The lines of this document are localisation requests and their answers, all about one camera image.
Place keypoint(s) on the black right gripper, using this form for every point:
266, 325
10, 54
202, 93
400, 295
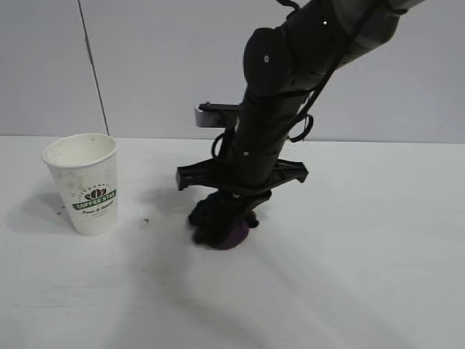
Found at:
247, 174

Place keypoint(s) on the black and purple cloth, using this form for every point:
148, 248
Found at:
232, 236

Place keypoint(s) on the white paper coffee cup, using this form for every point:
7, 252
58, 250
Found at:
91, 225

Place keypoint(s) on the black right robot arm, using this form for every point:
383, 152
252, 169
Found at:
269, 58

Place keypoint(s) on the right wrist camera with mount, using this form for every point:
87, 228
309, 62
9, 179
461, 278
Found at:
207, 118

